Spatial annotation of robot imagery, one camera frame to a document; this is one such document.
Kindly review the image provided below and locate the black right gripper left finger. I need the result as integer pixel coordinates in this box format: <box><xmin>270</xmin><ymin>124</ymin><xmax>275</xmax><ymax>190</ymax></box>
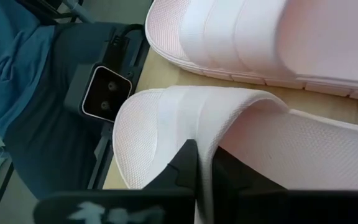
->
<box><xmin>143</xmin><ymin>139</ymin><xmax>198</xmax><ymax>192</ymax></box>

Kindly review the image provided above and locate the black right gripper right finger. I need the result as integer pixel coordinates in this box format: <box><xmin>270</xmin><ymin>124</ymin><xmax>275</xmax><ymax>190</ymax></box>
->
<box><xmin>213</xmin><ymin>146</ymin><xmax>287</xmax><ymax>224</ymax></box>

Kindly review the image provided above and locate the pink foam slide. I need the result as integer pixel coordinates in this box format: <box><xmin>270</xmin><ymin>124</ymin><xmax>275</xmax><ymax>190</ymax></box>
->
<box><xmin>144</xmin><ymin>0</ymin><xmax>358</xmax><ymax>103</ymax></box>
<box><xmin>112</xmin><ymin>85</ymin><xmax>358</xmax><ymax>224</ymax></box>

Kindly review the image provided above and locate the black aluminium rig frame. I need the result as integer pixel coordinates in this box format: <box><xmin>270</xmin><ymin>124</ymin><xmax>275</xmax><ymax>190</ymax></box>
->
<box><xmin>87</xmin><ymin>30</ymin><xmax>151</xmax><ymax>190</ymax></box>

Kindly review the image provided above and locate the black table-level camera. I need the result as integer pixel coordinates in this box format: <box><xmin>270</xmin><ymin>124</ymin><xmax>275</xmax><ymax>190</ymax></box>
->
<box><xmin>81</xmin><ymin>64</ymin><xmax>133</xmax><ymax>123</ymax></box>

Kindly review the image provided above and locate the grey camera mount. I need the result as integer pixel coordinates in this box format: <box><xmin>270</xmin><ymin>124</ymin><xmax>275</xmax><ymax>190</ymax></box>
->
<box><xmin>63</xmin><ymin>62</ymin><xmax>88</xmax><ymax>116</ymax></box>

